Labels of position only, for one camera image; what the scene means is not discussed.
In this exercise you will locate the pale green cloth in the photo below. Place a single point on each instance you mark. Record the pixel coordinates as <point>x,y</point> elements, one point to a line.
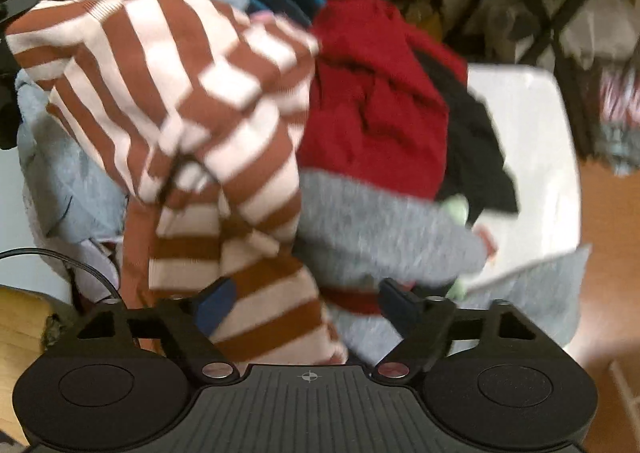
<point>456,208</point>

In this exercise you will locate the black garment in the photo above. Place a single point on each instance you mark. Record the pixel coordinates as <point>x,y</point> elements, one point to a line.
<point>475,153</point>

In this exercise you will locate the pale lilac garment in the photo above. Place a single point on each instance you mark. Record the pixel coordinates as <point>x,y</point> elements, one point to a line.
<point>97,258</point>

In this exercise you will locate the red garment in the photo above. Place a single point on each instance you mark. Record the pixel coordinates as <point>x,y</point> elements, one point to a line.
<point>370,98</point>

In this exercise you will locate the grey knit garment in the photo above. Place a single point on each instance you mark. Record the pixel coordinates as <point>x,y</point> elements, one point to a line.
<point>360,228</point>

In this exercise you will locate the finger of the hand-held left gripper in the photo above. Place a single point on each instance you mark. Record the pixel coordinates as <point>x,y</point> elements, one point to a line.
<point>17,4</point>

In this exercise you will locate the white plastic box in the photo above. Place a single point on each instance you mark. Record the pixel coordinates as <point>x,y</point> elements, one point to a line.
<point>530,133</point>

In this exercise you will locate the blue-grey garment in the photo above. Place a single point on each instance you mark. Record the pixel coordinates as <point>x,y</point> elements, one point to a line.
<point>65,193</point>

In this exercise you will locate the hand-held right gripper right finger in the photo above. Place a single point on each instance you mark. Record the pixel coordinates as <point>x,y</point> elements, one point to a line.
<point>395,305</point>

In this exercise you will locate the brown and pink striped sweater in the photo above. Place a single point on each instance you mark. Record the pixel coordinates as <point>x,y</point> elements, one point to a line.
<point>165,83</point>

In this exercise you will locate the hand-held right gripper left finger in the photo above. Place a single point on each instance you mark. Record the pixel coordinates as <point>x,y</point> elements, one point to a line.
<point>217,305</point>

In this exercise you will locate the black metal frame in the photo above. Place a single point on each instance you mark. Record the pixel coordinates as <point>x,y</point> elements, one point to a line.
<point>545,18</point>

